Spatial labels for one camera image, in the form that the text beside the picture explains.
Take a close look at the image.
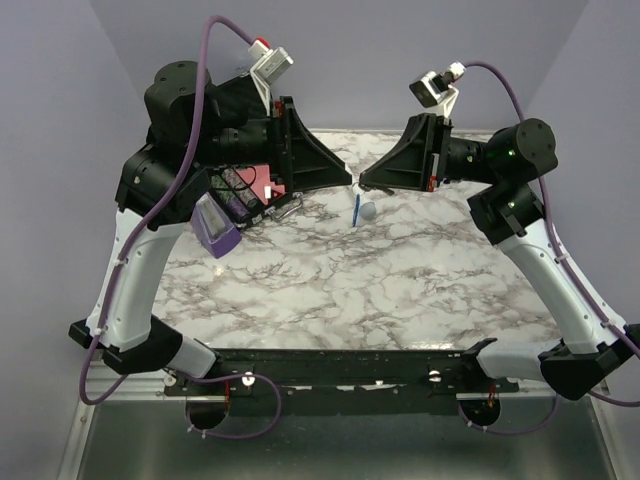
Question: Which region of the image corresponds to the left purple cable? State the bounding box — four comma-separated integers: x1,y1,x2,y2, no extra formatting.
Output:
79,16,269,405

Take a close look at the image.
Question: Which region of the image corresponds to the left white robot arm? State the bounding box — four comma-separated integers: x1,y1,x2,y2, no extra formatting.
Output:
69,61,352,395

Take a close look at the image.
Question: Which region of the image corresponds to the aluminium frame profile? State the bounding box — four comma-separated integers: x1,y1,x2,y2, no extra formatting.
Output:
57,349,174,480

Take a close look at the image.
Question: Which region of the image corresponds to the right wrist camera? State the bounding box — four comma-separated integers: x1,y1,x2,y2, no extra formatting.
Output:
409,62,466,119

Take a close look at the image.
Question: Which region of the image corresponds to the blue key tag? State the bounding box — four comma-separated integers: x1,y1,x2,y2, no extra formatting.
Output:
352,194,362,228

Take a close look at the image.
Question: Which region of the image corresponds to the purple metronome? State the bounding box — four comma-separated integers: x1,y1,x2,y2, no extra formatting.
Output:
191,193,242,259

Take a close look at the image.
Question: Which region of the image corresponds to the black poker chip case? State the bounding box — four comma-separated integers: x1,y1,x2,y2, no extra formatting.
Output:
207,72,306,229

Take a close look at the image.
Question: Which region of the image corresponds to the white microphone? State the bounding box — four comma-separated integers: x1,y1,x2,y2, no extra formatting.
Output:
351,182,377,221

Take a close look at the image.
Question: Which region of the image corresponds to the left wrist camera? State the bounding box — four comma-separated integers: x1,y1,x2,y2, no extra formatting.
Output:
248,37,294,116

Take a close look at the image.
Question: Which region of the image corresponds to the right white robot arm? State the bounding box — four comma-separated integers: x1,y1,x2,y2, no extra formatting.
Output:
359,114,639,400

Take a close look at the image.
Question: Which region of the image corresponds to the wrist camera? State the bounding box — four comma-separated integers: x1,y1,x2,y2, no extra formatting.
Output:
409,62,466,119
248,37,294,116

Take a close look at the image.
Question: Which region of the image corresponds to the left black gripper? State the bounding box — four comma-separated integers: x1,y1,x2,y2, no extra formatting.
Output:
187,95,352,191

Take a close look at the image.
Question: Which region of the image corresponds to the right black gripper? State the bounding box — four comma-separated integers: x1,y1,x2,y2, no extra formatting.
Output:
359,112,503,192

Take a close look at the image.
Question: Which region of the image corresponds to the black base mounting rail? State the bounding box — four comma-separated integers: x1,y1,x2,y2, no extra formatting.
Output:
164,348,519,416

